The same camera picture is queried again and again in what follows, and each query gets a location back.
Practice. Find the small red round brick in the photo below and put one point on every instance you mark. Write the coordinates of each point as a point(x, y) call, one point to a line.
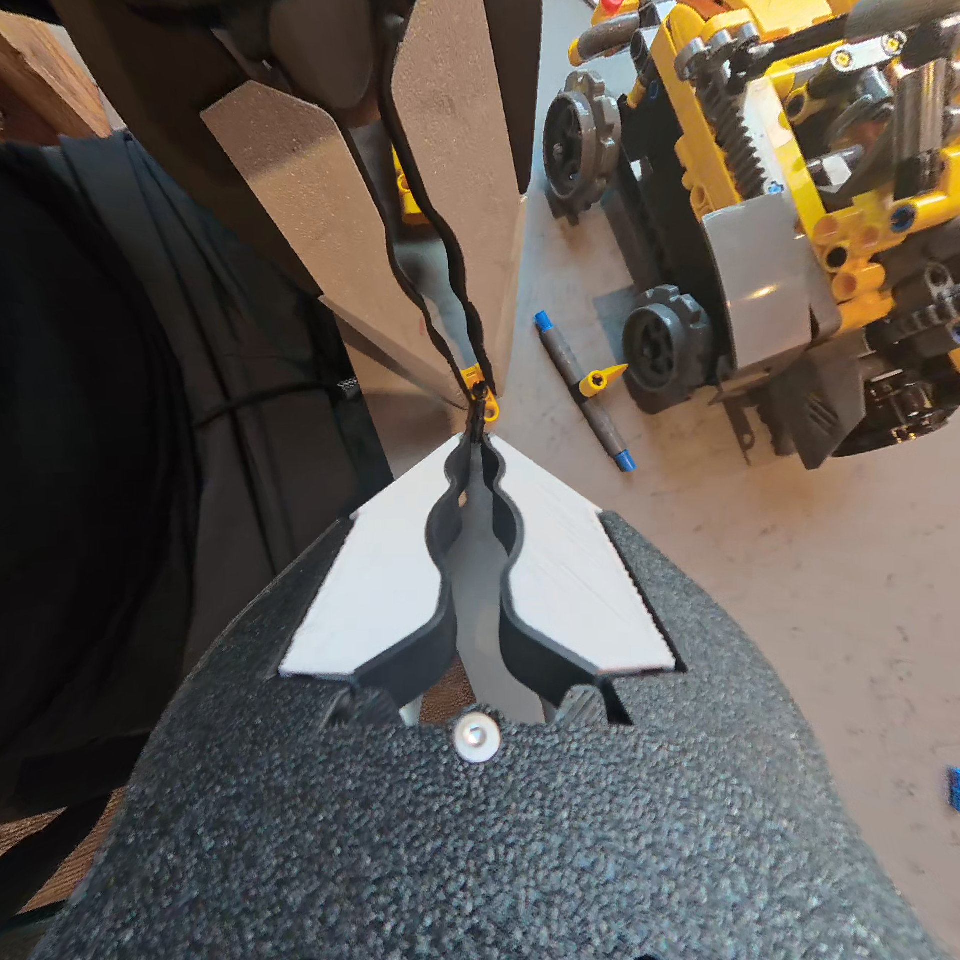
point(611, 6)

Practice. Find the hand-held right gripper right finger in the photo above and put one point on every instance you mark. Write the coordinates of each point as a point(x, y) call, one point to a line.
point(577, 592)

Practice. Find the person's black clothing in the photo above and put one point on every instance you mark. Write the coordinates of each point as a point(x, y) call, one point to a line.
point(112, 450)

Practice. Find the small yellow connector brick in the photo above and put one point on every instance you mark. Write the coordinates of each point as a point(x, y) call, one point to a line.
point(489, 409)

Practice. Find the yellow liftarm brick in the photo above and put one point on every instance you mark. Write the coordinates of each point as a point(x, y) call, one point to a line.
point(405, 195)

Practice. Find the yellow toy vehicle model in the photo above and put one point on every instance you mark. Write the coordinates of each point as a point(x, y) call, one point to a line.
point(765, 225)

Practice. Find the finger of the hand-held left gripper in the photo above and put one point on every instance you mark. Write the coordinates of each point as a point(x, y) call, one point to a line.
point(480, 112)
point(300, 187)

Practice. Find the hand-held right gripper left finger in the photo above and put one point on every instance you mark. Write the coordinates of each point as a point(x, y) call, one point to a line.
point(367, 592)

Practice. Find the grey desk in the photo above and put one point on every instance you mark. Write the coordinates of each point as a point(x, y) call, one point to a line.
point(750, 600)

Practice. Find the small black pin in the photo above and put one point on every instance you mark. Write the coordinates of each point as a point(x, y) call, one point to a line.
point(477, 433)

